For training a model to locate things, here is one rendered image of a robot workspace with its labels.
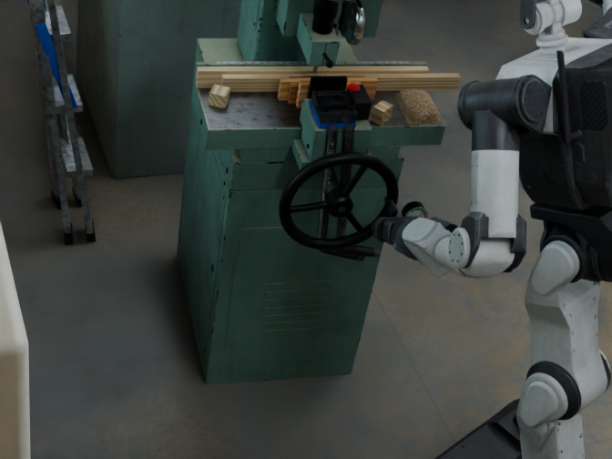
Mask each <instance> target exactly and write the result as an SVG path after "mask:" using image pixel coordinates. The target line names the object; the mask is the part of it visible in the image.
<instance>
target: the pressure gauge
mask: <svg viewBox="0 0 612 459"><path fill-rule="evenodd" d="M421 214H422V215H421ZM402 215H403V217H407V216H414V217H415V216H419V215H420V216H419V217H417V218H425V219H427V216H428V213H427V211H426V209H425V207H424V205H423V203H422V202H419V201H413V202H410V203H408V204H406V205H405V206H404V207H403V210H402Z"/></svg>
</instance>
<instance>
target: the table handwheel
mask: <svg viewBox="0 0 612 459"><path fill-rule="evenodd" d="M346 164H354V165H360V167H359V168H358V170H357V171H356V173H355V174H354V176H353V177H352V179H351V181H350V182H349V183H348V185H347V186H346V187H345V189H344V188H342V187H341V184H340V182H339V180H338V178H337V175H336V173H335V171H333V172H334V173H333V180H332V181H331V182H330V183H329V184H328V185H327V187H326V191H327V194H326V196H325V201H320V202H314V203H310V204H302V205H295V206H292V205H291V203H292V200H293V198H294V196H295V194H296V192H297V190H298V189H299V188H300V186H301V185H302V184H303V183H304V182H305V181H306V180H307V179H309V178H310V177H312V176H313V175H315V174H317V173H318V172H320V174H321V178H322V180H323V171H322V170H325V169H327V168H331V167H334V166H339V165H346ZM367 168H371V169H373V170H374V171H376V172H377V173H378V174H379V175H380V176H381V177H382V179H383V180H384V182H385V185H386V188H387V196H390V197H391V199H392V200H393V202H394V203H395V205H397V202H398V196H399V188H398V183H397V180H396V177H395V176H394V174H393V172H392V170H391V169H390V168H389V167H388V166H387V165H386V164H385V163H384V162H382V161H381V160H379V159H378V158H376V157H373V156H371V155H367V154H363V153H358V152H341V153H335V154H331V155H328V156H325V157H322V158H318V159H316V160H314V161H312V162H311V163H310V164H308V165H306V166H305V167H304V168H302V169H301V170H300V171H298V172H297V173H296V174H295V175H294V176H293V177H292V179H291V180H290V181H289V183H288V184H287V185H286V187H285V189H284V190H283V192H282V194H281V197H280V205H279V216H280V223H281V225H282V227H283V228H284V230H285V231H286V233H287V234H288V235H289V236H290V237H291V238H292V239H293V240H295V241H296V242H298V243H300V244H301V245H303V246H305V247H308V248H311V249H316V250H340V249H345V248H349V247H351V246H354V245H356V244H359V243H361V242H363V241H365V240H367V239H369V238H370V237H371V236H373V234H372V222H375V221H376V220H377V219H378V218H380V217H391V216H390V215H389V214H388V212H387V209H386V207H385V203H384V206H383V208H382V210H381V212H380V213H379V215H378V216H377V217H376V218H375V219H374V220H373V221H372V222H371V223H370V224H369V225H367V226H366V227H365V228H363V227H362V225H361V224H360V223H359V222H358V220H357V219H356V218H355V217H354V216H353V215H352V209H353V202H352V198H351V196H350V193H351V192H352V190H353V188H354V187H355V185H356V184H357V182H358V181H359V179H360V178H361V176H362V175H363V173H364V172H365V171H366V169H367ZM327 208H328V211H329V212H330V214H331V215H332V216H333V217H335V218H341V217H346V218H347V219H348V220H349V222H350V223H351V224H352V225H353V226H354V227H355V229H356V230H357V232H355V233H353V234H351V235H348V236H345V237H341V238H336V239H320V238H315V237H312V236H310V235H307V234H305V233H304V232H302V231H301V230H299V229H298V228H297V227H296V225H295V224H294V222H293V220H292V218H291V213H294V212H301V211H306V210H313V209H327Z"/></svg>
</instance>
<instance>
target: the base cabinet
mask: <svg viewBox="0 0 612 459"><path fill-rule="evenodd" d="M195 71H196V68H195V67H194V75H193V84H192V94H191V104H190V113H189V132H188V142H187V152H186V162H185V171H184V181H183V191H182V201H181V211H180V221H179V230H178V248H177V254H178V262H179V266H180V270H181V275H182V279H183V283H184V287H185V292H186V296H187V300H188V305H189V312H190V317H191V321H192V325H193V330H194V334H195V338H196V343H197V347H198V351H199V359H200V363H201V368H202V371H203V376H204V381H205V384H206V385H209V384H221V383H244V382H256V381H268V380H279V379H291V378H303V377H315V376H327V375H339V374H351V373H352V368H353V365H354V361H355V356H356V352H357V349H358V345H359V341H360V338H361V334H362V327H363V324H364V320H365V316H366V312H367V309H368V305H369V301H370V297H371V293H372V286H373V283H374V279H375V275H376V271H377V268H378V264H379V260H380V257H381V256H380V257H379V258H374V257H368V256H365V259H364V261H358V260H351V259H347V258H343V257H338V256H333V255H330V254H326V253H323V252H321V251H320V250H316V249H311V248H308V247H305V246H303V245H301V244H300V243H298V242H296V241H295V240H293V239H292V238H291V237H290V236H289V235H288V234H287V233H286V231H285V230H284V228H283V227H282V225H281V221H280V216H279V205H280V199H281V194H282V192H283V190H284V189H275V190H246V191H230V187H229V183H228V181H227V177H226V174H225V170H224V167H223V164H222V161H221V157H220V154H219V150H218V149H212V150H206V147H205V144H204V140H203V136H202V134H201V130H200V126H199V121H198V117H197V113H196V110H195V107H194V103H193V92H194V82H195ZM321 190H322V189H298V190H297V192H296V194H295V196H294V198H293V200H292V203H291V205H292V206H295V205H302V204H310V203H314V202H320V201H321ZM350 196H351V198H352V202H353V209H352V215H353V216H354V217H355V218H356V219H357V220H358V222H359V223H360V224H361V225H362V227H363V228H365V227H366V226H367V225H369V224H370V223H371V222H372V221H373V220H374V219H375V218H376V217H377V216H378V215H379V213H380V212H381V210H382V209H383V206H384V203H385V202H384V198H385V197H387V188H386V187H361V188H353V190H352V192H351V193H350ZM319 216H320V210H319V209H313V210H306V211H301V212H294V213H291V218H292V220H293V222H294V224H295V225H296V227H297V228H298V229H299V230H301V231H302V232H304V233H305V234H307V235H310V236H312V237H315V238H317V236H318V235H317V234H318V228H319V227H318V226H319V225H318V224H319Z"/></svg>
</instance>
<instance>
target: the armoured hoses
mask: <svg viewBox="0 0 612 459"><path fill-rule="evenodd" d="M354 130H355V127H354V126H353V125H346V126H344V134H343V135H344V139H343V148H342V149H343V151H342V152H353V151H352V150H353V141H354ZM327 133H328V134H327V141H326V142H327V143H326V145H327V146H326V150H325V151H326V153H325V156H328V155H331V154H335V153H336V146H337V145H336V143H337V136H338V135H337V134H338V127H337V126H334V125H330V126H328V132H327ZM351 170H352V164H346V165H342V171H341V182H340V183H341V187H342V188H344V189H345V187H346V186H347V185H348V183H349V182H350V181H351ZM333 171H334V167H331V168H327V169H325V170H324V171H323V182H322V190H321V201H325V196H326V194H327V191H326V187H327V185H328V184H329V183H330V182H331V181H332V180H333V173H334V172H333ZM329 213H330V212H329V211H328V208H327V209H320V216H319V224H318V225H319V226H318V227H319V228H318V234H317V235H318V236H317V238H320V239H327V234H328V233H327V232H328V223H329V215H330V214H329ZM346 227H347V218H346V217H341V218H337V231H336V232H337V233H336V238H341V237H345V236H346V229H347V228H346ZM320 251H321V252H323V253H326V254H330V255H333V256H338V257H343V258H347V259H351V260H358V261H364V259H365V256H368V257H374V258H379V257H380V256H381V251H380V250H379V249H376V248H371V247H365V246H360V245H354V246H351V247H349V248H345V249H340V250H320Z"/></svg>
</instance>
